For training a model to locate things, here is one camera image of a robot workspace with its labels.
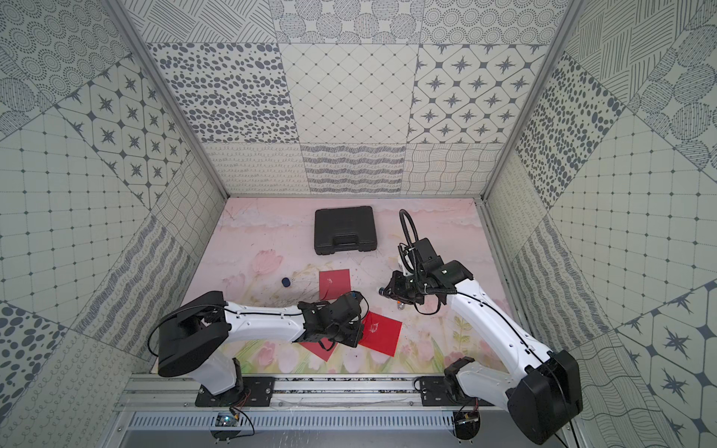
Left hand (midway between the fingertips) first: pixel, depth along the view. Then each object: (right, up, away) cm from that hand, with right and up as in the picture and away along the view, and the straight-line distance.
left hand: (370, 346), depth 79 cm
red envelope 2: (-13, +15, +16) cm, 25 cm away
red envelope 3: (+3, +1, +6) cm, 7 cm away
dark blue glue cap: (-29, +15, +16) cm, 36 cm away
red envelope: (-13, +5, -12) cm, 18 cm away
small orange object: (+7, +15, -8) cm, 19 cm away
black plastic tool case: (-10, +33, +25) cm, 43 cm away
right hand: (+5, +15, -2) cm, 16 cm away
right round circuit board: (+25, -17, -8) cm, 31 cm away
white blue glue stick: (+3, +16, -1) cm, 16 cm away
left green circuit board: (-38, -18, -7) cm, 43 cm away
